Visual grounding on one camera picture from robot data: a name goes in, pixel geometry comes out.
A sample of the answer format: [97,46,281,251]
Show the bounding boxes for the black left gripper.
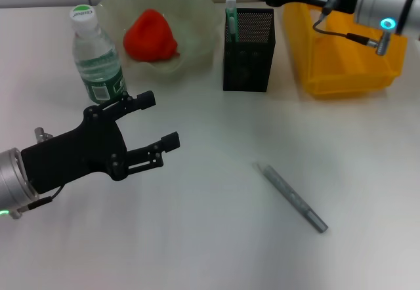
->
[21,90,180,195]

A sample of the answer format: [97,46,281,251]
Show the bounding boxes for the green pen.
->
[225,0,240,43]

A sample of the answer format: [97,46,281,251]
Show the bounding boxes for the clear green-label water bottle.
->
[68,4,128,104]

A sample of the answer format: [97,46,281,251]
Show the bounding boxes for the grey pen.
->
[252,161,329,234]

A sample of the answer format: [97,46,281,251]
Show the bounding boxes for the green glass fruit plate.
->
[96,0,222,78]

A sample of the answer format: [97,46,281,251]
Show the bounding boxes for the black mesh pen holder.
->
[222,7,276,93]

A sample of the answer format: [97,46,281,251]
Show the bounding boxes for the yellow plastic bin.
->
[283,3,409,100]

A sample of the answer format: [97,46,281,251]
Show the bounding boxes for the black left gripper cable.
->
[12,184,66,213]

